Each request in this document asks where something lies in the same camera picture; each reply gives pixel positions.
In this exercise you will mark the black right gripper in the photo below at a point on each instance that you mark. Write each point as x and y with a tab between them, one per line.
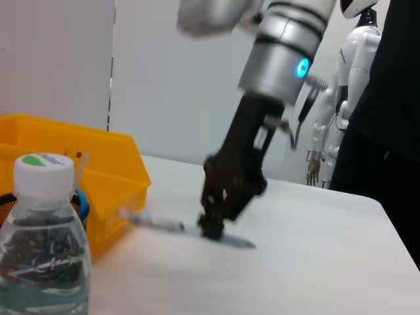
246	138

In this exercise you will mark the clear green-label water bottle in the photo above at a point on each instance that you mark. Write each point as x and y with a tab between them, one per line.
46	262

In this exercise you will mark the transparent plastic ruler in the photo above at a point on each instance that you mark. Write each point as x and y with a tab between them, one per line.
77	164

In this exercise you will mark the large black torso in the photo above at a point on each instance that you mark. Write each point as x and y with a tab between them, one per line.
393	131

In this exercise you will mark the black mesh pen holder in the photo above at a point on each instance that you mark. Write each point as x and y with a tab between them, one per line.
5	206

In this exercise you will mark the blue scissors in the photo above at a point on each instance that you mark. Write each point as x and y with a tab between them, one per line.
83	205

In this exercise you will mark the yellow plastic storage bin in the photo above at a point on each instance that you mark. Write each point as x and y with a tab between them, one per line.
108	157

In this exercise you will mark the white humanoid robot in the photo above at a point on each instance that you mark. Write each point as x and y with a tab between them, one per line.
357	65

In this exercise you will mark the grey white pen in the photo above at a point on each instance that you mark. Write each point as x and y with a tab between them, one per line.
164	224

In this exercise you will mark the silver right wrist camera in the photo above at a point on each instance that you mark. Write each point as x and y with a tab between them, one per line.
210	16

